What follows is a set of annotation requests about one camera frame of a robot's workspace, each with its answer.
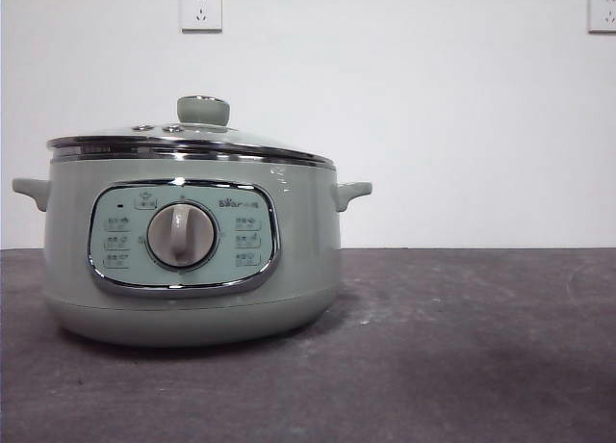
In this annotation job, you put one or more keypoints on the glass lid with green knob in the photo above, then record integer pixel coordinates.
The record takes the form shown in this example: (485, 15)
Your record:
(202, 111)

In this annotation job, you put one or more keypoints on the white wall socket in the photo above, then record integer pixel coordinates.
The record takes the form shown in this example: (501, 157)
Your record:
(201, 9)
(604, 12)

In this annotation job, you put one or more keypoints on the pale green electric cooking pot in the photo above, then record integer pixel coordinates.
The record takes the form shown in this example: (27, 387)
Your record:
(308, 250)

